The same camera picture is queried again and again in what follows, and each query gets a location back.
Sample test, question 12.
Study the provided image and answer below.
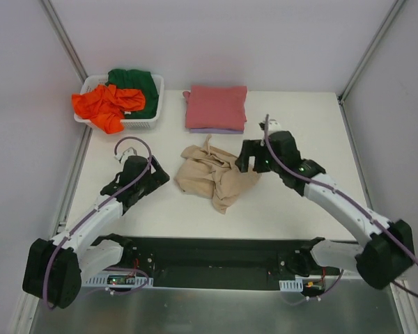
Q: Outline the beige t shirt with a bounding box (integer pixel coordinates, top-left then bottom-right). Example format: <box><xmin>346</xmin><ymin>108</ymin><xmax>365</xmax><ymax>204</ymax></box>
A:
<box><xmin>174</xmin><ymin>134</ymin><xmax>261</xmax><ymax>214</ymax></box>

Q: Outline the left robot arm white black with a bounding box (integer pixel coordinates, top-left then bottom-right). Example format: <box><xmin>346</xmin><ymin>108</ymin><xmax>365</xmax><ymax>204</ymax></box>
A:
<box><xmin>22</xmin><ymin>155</ymin><xmax>170</xmax><ymax>309</ymax></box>

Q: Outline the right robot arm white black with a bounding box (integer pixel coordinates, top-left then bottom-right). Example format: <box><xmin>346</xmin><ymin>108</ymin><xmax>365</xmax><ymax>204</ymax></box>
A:
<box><xmin>235</xmin><ymin>131</ymin><xmax>415</xmax><ymax>289</ymax></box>

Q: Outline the lavender folded t shirt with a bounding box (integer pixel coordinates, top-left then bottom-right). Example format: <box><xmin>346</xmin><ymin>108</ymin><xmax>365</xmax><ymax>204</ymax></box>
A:
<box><xmin>189</xmin><ymin>128</ymin><xmax>244</xmax><ymax>134</ymax></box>

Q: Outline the white plastic basket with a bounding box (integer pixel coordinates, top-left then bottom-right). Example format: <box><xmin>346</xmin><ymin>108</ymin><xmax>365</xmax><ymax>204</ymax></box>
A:
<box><xmin>71</xmin><ymin>69</ymin><xmax>160</xmax><ymax>134</ymax></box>

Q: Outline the pink folded t shirt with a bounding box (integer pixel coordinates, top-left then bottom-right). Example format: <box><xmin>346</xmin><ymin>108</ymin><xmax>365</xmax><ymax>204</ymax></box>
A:
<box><xmin>183</xmin><ymin>85</ymin><xmax>248</xmax><ymax>132</ymax></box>

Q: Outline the orange t shirt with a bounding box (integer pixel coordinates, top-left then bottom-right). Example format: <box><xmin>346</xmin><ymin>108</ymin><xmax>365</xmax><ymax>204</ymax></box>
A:
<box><xmin>71</xmin><ymin>84</ymin><xmax>146</xmax><ymax>134</ymax></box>

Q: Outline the green t shirt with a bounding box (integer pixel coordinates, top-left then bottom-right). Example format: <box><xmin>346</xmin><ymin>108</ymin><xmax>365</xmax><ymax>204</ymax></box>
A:
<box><xmin>105</xmin><ymin>68</ymin><xmax>160</xmax><ymax>120</ymax></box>

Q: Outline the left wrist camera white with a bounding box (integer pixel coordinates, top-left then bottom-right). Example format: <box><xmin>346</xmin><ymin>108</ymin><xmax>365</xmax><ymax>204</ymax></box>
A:
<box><xmin>114</xmin><ymin>147</ymin><xmax>137</xmax><ymax>164</ymax></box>

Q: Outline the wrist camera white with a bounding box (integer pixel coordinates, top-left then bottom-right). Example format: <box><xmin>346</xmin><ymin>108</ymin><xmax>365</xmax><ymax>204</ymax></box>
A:
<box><xmin>259</xmin><ymin>119</ymin><xmax>282</xmax><ymax>134</ymax></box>
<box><xmin>114</xmin><ymin>147</ymin><xmax>137</xmax><ymax>164</ymax></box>

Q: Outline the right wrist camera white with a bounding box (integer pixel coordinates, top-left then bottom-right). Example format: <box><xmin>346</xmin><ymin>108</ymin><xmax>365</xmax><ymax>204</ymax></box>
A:
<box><xmin>259</xmin><ymin>119</ymin><xmax>282</xmax><ymax>134</ymax></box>

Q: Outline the left white cable duct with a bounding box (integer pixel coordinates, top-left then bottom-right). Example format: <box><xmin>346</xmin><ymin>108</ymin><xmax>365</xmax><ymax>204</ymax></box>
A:
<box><xmin>82</xmin><ymin>274</ymin><xmax>153</xmax><ymax>289</ymax></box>

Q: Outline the white cable duct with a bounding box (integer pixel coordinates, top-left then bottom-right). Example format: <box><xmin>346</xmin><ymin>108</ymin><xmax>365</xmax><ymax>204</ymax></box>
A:
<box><xmin>82</xmin><ymin>274</ymin><xmax>153</xmax><ymax>289</ymax></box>
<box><xmin>279</xmin><ymin>278</ymin><xmax>304</xmax><ymax>293</ymax></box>

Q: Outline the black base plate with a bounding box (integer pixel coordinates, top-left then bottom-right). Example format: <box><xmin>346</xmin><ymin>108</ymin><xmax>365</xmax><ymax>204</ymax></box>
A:
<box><xmin>106</xmin><ymin>234</ymin><xmax>339</xmax><ymax>291</ymax></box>

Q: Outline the right white cable duct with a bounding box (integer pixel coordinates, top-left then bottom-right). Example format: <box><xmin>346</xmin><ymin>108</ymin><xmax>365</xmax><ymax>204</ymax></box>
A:
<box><xmin>279</xmin><ymin>278</ymin><xmax>304</xmax><ymax>293</ymax></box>

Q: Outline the left aluminium frame post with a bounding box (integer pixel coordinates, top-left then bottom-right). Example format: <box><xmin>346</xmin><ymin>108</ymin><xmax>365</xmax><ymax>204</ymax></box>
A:
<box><xmin>39</xmin><ymin>0</ymin><xmax>88</xmax><ymax>83</ymax></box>

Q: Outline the aluminium frame post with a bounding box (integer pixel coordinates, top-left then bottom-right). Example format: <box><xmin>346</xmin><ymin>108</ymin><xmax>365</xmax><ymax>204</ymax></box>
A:
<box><xmin>336</xmin><ymin>0</ymin><xmax>407</xmax><ymax>105</ymax></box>
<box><xmin>39</xmin><ymin>0</ymin><xmax>88</xmax><ymax>83</ymax></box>

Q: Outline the right aluminium frame post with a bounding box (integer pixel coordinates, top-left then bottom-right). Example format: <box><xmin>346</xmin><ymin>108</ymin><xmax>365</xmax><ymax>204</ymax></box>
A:
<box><xmin>336</xmin><ymin>0</ymin><xmax>407</xmax><ymax>105</ymax></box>

